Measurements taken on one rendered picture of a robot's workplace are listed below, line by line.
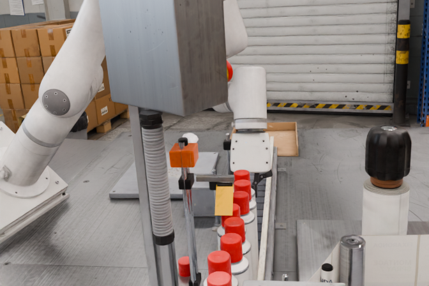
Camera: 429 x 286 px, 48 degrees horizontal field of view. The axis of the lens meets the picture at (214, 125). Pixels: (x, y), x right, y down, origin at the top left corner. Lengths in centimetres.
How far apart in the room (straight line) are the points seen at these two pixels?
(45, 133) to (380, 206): 86
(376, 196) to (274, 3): 434
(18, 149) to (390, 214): 97
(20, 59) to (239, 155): 378
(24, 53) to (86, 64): 356
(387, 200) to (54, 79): 80
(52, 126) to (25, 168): 16
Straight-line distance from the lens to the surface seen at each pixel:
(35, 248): 136
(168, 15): 64
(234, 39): 113
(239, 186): 92
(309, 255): 109
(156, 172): 71
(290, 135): 199
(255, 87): 119
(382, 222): 98
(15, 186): 150
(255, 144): 119
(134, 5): 69
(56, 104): 123
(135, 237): 130
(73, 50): 121
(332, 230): 119
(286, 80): 528
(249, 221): 89
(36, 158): 142
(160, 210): 73
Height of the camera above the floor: 146
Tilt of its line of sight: 17 degrees down
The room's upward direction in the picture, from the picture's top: 4 degrees counter-clockwise
